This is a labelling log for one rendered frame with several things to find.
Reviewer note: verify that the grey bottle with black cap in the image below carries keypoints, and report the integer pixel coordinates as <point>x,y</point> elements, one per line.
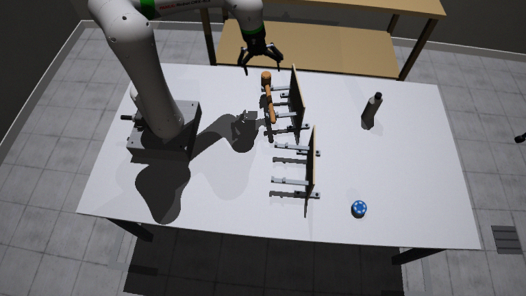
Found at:
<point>372,107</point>

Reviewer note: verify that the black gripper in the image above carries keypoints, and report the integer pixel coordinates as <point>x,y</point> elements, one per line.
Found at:
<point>259,49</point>

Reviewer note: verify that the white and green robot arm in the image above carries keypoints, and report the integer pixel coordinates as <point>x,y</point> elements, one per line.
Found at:
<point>129,34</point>

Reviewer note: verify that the wooden mallet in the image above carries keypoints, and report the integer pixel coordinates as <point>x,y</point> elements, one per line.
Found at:
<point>266,83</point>

